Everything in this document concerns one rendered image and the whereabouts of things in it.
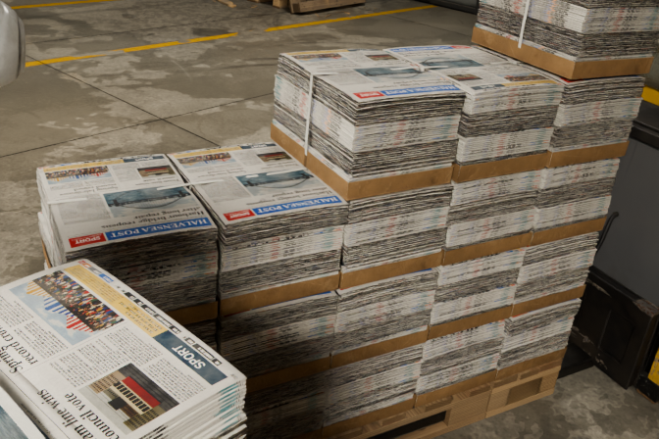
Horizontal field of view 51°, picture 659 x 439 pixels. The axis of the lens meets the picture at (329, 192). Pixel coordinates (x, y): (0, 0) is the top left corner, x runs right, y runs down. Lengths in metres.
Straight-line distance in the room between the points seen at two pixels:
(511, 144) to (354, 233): 0.44
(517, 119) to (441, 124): 0.22
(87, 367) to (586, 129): 1.46
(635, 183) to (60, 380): 2.14
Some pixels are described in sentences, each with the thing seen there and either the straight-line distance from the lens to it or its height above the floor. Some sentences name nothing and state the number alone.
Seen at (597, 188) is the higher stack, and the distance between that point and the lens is 2.05.
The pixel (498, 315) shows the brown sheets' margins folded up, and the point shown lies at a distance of 2.01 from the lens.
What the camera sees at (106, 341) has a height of 1.03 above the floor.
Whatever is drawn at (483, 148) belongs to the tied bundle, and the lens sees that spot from 1.66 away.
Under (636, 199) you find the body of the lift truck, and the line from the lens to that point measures 2.57.
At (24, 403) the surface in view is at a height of 1.03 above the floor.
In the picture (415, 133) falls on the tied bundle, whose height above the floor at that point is 0.97.
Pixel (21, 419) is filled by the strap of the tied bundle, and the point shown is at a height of 1.04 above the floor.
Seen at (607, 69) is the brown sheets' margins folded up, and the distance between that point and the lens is 1.87.
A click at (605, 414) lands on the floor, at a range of 2.46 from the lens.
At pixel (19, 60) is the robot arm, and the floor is 1.14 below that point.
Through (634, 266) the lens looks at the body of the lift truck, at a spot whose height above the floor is 0.33.
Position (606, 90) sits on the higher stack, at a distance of 1.90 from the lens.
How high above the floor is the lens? 1.49
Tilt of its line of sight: 25 degrees down
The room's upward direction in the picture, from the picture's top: 6 degrees clockwise
